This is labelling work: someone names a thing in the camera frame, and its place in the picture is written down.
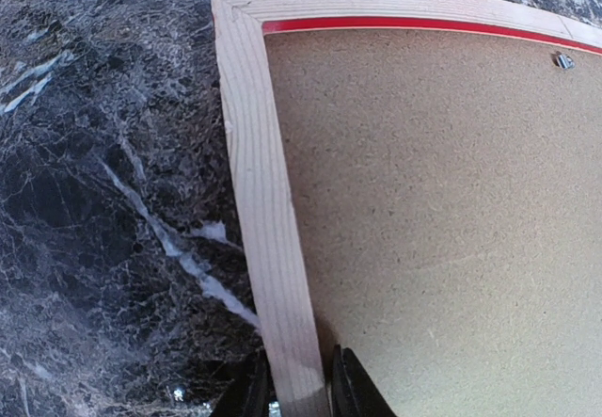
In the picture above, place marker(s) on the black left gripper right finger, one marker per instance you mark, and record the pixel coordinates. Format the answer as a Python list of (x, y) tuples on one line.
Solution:
[(353, 392)]

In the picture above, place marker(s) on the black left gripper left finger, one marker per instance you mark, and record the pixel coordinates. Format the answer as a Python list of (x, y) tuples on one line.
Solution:
[(248, 394)]

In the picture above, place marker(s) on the brown cardboard backing board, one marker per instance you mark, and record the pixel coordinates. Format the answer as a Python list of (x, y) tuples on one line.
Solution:
[(447, 188)]

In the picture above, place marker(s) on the metal backing turn clip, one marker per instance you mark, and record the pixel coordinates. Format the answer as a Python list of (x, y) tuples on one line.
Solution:
[(563, 61)]

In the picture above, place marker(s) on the red wooden picture frame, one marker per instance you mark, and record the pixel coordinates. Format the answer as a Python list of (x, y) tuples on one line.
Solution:
[(300, 360)]

